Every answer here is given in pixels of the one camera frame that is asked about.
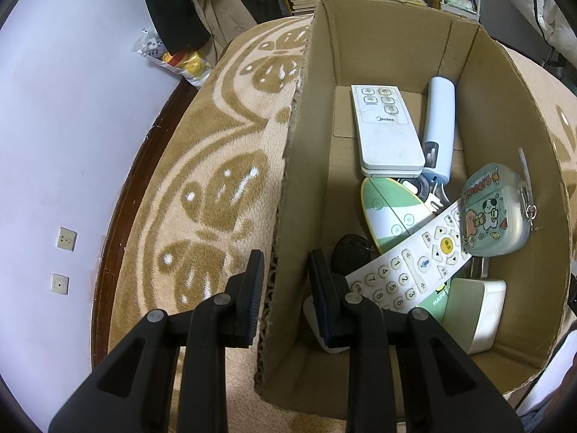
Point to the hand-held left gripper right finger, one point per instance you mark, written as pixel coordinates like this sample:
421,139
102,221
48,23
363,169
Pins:
322,297

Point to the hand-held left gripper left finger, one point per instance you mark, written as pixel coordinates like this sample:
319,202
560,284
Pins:
252,297

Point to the white rounded object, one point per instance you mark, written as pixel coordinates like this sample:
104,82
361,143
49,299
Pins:
310,313

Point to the black round object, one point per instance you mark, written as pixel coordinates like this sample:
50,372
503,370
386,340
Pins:
349,250

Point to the long white remote control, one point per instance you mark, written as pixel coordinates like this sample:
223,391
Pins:
405,275

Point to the oval plastic case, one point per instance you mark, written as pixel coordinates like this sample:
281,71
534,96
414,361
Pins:
387,216

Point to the white rectangular box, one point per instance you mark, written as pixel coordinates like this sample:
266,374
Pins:
482,311

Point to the white fan remote control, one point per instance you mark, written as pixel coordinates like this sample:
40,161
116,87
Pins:
387,140

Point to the cartoon printed earphone case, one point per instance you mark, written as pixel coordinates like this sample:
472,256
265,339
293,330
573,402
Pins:
491,216

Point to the light blue cylindrical device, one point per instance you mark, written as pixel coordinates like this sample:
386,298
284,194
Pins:
439,112

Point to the brown cardboard box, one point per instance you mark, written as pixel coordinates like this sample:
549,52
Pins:
496,112

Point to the beige patterned rug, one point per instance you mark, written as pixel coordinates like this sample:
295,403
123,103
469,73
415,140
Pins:
216,144

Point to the plastic snack bag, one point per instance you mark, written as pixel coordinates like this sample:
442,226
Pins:
180,61

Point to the tan coat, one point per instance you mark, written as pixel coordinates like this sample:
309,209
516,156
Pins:
216,13

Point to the black garment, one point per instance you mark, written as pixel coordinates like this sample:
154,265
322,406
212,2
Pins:
176,9

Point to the cream pillow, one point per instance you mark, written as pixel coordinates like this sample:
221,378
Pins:
559,13

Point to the dark wooden frame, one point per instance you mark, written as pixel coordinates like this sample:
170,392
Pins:
128,189

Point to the white wall socket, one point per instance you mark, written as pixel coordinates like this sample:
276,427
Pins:
66,239
58,283

